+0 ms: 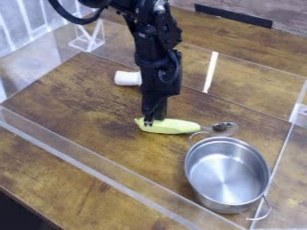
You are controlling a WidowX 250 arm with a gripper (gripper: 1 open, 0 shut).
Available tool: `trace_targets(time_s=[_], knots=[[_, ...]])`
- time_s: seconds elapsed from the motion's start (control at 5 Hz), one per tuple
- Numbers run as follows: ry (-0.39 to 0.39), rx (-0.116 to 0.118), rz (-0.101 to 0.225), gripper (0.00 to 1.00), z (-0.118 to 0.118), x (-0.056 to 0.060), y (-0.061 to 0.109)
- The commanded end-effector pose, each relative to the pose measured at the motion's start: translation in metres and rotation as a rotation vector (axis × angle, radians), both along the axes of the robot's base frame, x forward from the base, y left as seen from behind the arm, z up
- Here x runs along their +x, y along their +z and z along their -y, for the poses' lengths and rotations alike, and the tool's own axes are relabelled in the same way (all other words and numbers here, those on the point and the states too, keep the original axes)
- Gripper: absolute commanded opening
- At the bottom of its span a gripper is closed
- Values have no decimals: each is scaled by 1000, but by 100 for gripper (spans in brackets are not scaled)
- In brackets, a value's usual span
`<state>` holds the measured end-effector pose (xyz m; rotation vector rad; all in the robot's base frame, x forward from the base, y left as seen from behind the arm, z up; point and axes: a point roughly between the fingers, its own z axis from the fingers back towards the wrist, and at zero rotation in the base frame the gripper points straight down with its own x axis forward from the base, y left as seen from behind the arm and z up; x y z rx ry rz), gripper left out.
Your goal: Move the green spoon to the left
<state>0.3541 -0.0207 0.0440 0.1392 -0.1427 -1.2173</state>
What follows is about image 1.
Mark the clear acrylic triangle bracket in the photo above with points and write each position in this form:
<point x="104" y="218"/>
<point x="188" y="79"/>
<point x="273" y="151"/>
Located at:
<point x="87" y="41"/>

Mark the black bar on table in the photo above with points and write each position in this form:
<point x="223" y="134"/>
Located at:
<point x="239" y="17"/>

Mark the stainless steel pot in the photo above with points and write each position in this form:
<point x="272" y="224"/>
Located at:
<point x="228" y="175"/>

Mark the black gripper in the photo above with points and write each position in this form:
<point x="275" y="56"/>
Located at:
<point x="160" y="68"/>

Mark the clear acrylic enclosure panel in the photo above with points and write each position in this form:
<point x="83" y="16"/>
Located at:
<point x="77" y="115"/>

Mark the toy mushroom brown cap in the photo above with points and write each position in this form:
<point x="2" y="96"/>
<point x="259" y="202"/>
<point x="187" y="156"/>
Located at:
<point x="127" y="78"/>

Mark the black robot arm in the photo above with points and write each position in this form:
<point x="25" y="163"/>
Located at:
<point x="156" y="36"/>

